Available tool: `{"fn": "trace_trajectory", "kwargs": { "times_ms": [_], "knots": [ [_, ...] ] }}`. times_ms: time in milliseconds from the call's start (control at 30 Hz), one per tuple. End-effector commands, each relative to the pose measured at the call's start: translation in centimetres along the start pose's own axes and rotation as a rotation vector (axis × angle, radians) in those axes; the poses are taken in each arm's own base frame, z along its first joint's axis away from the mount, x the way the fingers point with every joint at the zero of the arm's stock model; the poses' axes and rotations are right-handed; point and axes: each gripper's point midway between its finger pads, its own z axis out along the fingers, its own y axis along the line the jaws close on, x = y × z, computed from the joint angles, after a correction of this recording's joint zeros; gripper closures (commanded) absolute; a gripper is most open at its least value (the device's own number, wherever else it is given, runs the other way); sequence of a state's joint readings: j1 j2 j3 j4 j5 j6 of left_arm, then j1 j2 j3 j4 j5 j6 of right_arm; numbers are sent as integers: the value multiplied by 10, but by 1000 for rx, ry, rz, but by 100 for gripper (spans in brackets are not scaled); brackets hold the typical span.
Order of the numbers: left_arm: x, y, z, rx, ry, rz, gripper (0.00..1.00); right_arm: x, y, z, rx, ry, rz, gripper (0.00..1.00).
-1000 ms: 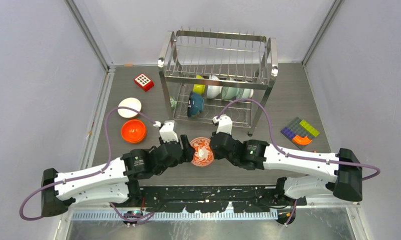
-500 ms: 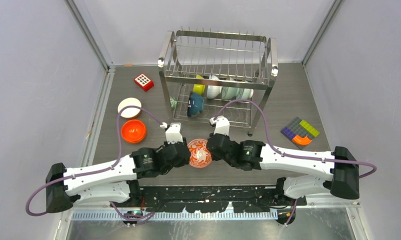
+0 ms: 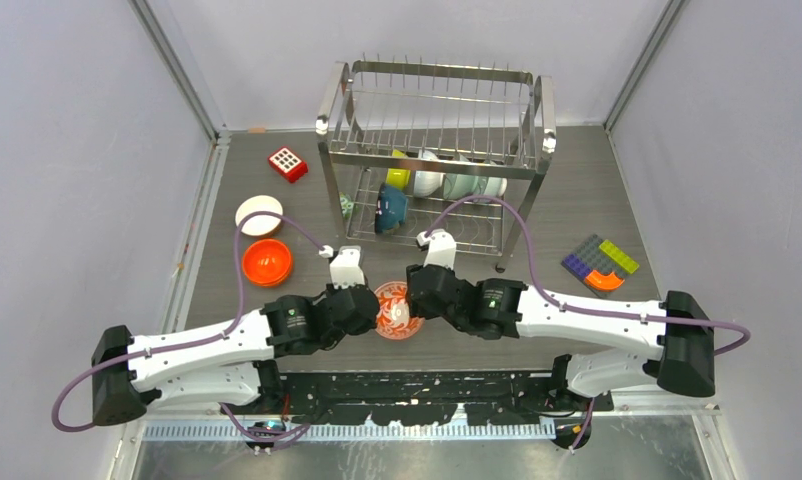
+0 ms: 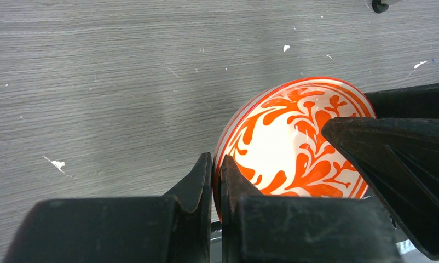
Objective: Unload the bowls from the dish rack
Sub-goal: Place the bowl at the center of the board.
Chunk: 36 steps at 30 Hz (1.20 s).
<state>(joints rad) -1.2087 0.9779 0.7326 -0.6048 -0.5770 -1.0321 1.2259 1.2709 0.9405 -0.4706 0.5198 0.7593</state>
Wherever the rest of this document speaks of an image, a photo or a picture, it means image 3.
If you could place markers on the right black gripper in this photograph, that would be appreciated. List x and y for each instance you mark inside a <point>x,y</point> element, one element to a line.
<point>417,309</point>

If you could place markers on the white bowl brown outside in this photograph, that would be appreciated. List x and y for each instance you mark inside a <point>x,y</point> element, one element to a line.
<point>256,215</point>

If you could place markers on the red white patterned bowl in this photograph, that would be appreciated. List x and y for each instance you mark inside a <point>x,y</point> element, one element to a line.
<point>394,320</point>

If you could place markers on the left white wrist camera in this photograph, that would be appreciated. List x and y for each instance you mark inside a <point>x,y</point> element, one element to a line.
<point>344,266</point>

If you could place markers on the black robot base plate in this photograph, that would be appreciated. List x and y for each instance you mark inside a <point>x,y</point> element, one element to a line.
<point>414,398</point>

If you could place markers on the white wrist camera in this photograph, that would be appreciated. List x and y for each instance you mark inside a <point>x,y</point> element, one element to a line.
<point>440,247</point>
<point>344,266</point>

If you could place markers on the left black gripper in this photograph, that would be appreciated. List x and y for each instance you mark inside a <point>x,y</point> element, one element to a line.
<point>369,324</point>

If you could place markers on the red white grid block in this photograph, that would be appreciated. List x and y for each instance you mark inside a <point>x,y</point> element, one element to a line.
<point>288,164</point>

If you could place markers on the dark blue bowl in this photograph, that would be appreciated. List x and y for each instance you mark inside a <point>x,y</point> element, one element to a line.
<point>390,210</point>

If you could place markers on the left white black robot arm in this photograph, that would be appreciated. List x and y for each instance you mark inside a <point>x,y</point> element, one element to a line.
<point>219,363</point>

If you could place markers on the small green patterned object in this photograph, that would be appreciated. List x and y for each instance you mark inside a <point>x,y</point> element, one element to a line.
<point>346,205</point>

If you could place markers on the pale green bowl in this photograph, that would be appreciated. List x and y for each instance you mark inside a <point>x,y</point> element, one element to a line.
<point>490,186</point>
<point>457,186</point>

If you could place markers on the purple brick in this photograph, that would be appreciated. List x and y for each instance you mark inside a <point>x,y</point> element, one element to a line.
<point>576,266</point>

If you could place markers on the orange curved toy piece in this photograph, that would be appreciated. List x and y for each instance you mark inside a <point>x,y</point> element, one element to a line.
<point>603,282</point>

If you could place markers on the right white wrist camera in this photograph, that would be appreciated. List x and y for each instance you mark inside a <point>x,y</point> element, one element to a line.
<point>440,247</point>

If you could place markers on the orange bowl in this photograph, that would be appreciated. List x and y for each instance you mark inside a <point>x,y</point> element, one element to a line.
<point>267,276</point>
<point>267,252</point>

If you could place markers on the white bowl in rack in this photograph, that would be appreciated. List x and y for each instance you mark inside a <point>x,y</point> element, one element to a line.
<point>426,183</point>

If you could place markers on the lime green brick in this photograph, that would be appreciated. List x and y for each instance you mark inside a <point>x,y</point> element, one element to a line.
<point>619,257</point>

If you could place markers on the steel two-tier dish rack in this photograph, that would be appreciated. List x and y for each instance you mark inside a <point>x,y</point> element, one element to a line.
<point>489,121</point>

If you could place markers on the yellow bowl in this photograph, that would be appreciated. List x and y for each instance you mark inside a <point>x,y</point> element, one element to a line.
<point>398,178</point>

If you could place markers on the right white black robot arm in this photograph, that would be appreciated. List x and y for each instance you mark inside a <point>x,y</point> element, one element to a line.
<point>653,342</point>

